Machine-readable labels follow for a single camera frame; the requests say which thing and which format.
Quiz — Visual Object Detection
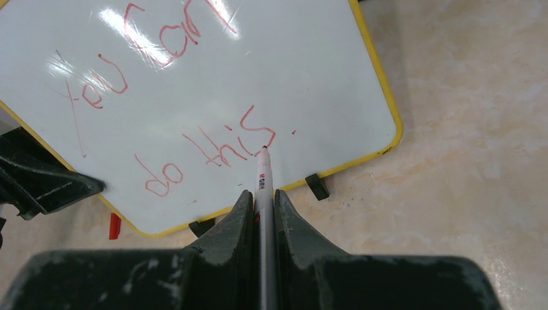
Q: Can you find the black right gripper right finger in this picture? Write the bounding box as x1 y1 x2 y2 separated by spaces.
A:
274 190 501 309

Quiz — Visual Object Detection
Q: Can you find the red marker cap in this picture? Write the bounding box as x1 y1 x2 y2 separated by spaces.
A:
109 212 121 240

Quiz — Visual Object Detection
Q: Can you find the yellow-framed whiteboard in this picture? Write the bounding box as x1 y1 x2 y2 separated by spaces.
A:
1 1 403 236

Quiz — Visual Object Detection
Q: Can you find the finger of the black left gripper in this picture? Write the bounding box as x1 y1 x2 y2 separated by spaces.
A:
1 127 73 173
1 157 105 220

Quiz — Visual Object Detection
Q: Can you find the white red marker pen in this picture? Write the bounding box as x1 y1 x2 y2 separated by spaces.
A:
255 146 278 309

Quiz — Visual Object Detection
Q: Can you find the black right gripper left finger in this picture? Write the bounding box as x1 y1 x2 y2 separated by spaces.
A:
1 191 253 309

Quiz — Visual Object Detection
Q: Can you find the black whiteboard foot clip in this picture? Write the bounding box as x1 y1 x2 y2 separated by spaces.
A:
188 218 216 238

